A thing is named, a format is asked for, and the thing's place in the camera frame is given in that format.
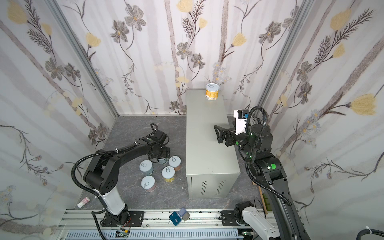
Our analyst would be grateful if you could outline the light blue labelled can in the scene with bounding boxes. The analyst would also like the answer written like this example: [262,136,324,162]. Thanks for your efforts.
[158,158,169,165]

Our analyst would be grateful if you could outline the yellow can with silver lid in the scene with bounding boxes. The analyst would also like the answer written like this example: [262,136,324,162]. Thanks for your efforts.
[162,166,175,183]

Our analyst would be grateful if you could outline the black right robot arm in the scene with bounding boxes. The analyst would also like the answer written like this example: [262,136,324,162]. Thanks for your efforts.
[214,124,310,240]

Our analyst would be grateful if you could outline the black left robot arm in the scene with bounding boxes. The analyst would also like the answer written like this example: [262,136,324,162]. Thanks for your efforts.
[83,130,170,216]

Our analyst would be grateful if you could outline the grey metal cabinet counter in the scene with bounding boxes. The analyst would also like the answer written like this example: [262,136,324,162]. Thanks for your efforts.
[186,90,241,199]

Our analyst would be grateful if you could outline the brown labelled can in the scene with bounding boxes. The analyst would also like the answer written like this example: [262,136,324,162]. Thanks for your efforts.
[168,156,182,172]

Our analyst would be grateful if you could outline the pink labelled can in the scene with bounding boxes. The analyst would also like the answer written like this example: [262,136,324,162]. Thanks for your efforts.
[141,175,157,193]

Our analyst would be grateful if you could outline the small blue grey device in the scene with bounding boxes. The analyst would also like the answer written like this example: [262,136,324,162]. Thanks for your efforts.
[169,208,190,226]

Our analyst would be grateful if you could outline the small white pink tube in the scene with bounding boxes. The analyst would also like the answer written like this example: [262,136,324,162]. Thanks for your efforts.
[77,197,90,209]

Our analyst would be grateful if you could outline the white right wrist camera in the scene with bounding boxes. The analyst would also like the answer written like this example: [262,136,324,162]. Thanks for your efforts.
[234,109,249,135]

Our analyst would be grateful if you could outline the black corrugated right cable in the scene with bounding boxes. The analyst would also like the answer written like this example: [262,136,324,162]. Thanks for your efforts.
[244,105,293,206]

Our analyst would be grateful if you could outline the black corrugated cable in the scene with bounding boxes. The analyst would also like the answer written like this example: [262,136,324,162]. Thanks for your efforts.
[244,105,293,206]
[71,142,139,199]

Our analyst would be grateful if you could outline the black corrugated left cable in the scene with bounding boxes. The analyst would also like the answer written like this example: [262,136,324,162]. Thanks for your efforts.
[71,142,139,199]

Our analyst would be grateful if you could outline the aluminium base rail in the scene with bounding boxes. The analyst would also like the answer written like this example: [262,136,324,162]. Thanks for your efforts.
[53,207,282,240]

